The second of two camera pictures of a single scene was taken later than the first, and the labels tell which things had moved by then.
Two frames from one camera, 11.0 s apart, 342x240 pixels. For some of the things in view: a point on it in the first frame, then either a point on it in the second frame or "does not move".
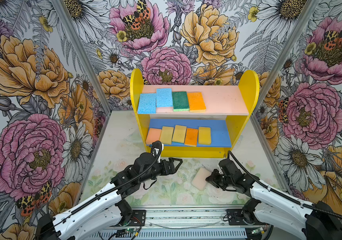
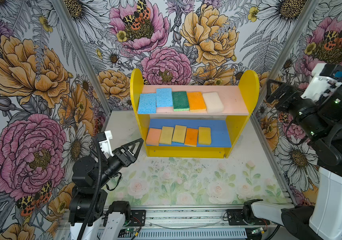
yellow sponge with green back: [166, 135] does not move
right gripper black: [212, 179] -> [290, 92]
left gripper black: [172, 170] -> [130, 157]
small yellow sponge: [204, 135] does not move
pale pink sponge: [199, 180] -> [213, 103]
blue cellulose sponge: [164, 97] does not move
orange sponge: [196, 102] does not move
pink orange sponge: [153, 135] does not move
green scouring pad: [180, 101] does not move
